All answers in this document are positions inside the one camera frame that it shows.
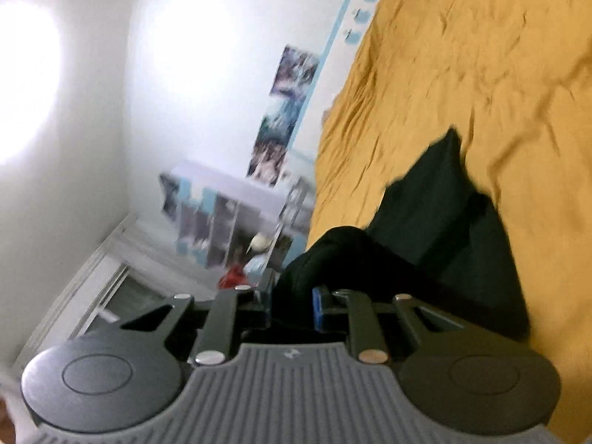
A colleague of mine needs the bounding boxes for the black garment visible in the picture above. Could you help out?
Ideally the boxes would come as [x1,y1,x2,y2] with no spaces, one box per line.
[270,129,530,342]

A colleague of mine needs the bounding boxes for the red bag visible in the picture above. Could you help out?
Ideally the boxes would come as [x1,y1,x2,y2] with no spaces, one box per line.
[218,263,249,290]

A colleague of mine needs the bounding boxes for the cream round ball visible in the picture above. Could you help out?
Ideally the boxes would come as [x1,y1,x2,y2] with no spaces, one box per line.
[249,233,273,253]

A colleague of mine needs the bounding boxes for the blue white shelf unit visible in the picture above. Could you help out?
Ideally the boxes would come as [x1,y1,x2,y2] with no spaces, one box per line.
[158,161,302,277]

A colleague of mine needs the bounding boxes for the grey metal cart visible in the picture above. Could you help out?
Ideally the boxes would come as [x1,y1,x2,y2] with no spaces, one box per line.
[280,178,315,267]

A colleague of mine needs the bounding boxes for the mustard yellow bed quilt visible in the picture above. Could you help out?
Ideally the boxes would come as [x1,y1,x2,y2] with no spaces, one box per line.
[311,0,591,443]

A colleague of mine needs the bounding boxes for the white blue headboard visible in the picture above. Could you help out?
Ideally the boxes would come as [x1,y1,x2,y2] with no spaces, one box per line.
[287,0,379,167]

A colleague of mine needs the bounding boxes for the window with white frame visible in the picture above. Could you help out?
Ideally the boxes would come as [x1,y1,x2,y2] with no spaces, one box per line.
[12,213,192,374]

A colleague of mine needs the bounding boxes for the anime wall posters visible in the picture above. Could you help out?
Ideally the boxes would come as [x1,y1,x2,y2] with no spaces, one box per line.
[247,45,319,186]

